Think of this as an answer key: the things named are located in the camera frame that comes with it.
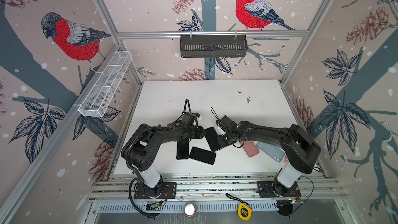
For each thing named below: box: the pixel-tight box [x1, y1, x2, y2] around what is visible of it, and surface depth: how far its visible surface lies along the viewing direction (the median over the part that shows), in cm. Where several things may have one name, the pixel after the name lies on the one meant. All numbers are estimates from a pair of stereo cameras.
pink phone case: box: [242, 140, 260, 158], surface depth 88 cm
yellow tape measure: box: [225, 192, 253, 221], surface depth 68 cm
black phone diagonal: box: [204, 126, 223, 152], surface depth 93 cm
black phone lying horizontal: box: [189, 146, 217, 165], surface depth 86 cm
